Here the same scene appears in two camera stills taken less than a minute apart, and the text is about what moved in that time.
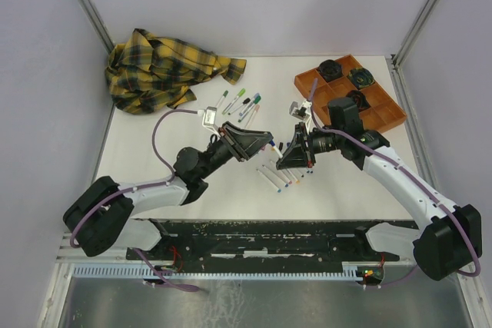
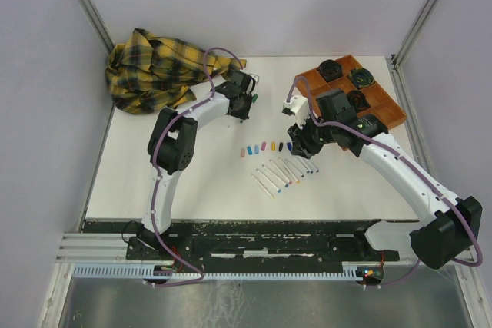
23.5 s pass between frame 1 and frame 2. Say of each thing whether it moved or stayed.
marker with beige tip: moved
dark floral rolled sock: stayed
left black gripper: moved
